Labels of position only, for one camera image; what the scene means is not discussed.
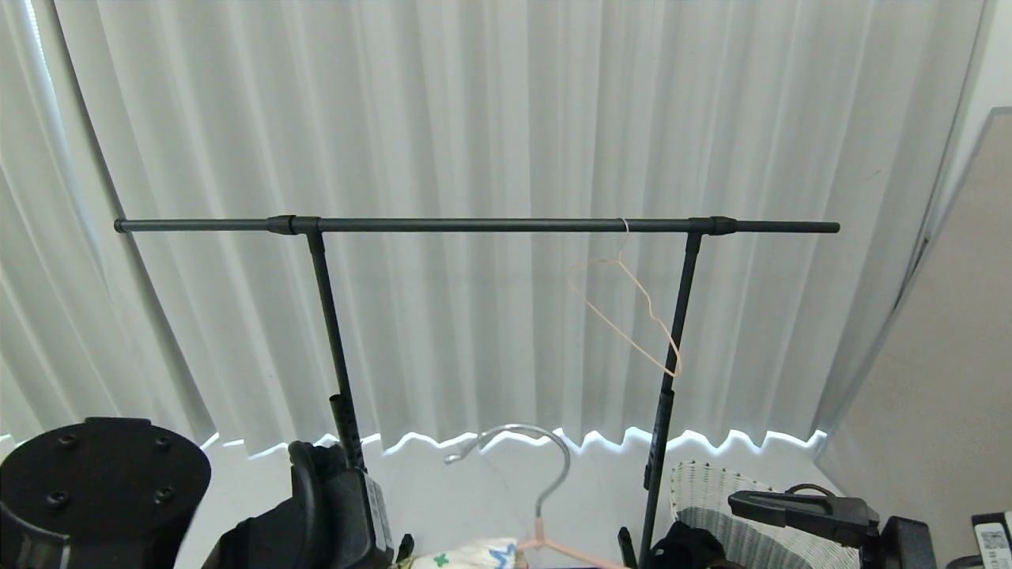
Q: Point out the black garment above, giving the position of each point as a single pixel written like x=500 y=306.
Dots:
x=688 y=549

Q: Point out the white curtain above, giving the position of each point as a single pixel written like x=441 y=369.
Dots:
x=474 y=118

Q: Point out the black clothes rack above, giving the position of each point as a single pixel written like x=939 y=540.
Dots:
x=474 y=225

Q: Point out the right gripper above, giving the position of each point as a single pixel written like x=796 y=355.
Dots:
x=905 y=545

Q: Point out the cream printed garment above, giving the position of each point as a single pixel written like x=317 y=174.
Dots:
x=466 y=557

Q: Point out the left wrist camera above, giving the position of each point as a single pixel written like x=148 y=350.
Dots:
x=348 y=514

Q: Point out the white laundry basket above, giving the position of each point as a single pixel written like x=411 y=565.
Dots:
x=759 y=537

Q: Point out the pink clothes hanger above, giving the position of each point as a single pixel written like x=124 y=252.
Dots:
x=540 y=531
x=632 y=276

